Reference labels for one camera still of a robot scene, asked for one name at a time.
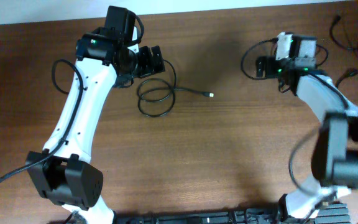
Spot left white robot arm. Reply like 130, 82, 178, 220
25, 6, 165, 223

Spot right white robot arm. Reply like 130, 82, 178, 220
256, 32, 358, 223

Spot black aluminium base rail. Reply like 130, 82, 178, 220
110, 202, 351, 224

